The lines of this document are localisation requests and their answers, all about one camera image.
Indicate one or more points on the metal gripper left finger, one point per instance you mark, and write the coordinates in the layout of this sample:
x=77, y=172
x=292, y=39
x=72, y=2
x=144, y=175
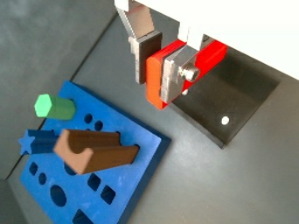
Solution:
x=144, y=38

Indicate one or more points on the red square-circle object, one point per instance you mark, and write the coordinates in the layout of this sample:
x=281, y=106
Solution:
x=208, y=57

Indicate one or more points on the green hexagonal peg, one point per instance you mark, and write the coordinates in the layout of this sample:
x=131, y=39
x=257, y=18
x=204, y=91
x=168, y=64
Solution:
x=49, y=106

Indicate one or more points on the blue foam fixture block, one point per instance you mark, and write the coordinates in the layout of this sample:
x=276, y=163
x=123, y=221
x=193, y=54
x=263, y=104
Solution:
x=100, y=197

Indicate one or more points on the black curved regrasp stand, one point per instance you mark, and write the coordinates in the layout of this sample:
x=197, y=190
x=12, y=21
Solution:
x=227, y=96

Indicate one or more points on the brown tall grooved block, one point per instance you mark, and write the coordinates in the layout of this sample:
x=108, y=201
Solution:
x=90, y=151

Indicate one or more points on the dark blue star peg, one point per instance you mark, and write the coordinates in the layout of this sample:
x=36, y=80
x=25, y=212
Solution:
x=37, y=142

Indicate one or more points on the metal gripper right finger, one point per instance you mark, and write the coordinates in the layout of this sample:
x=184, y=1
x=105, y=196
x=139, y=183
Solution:
x=179, y=64

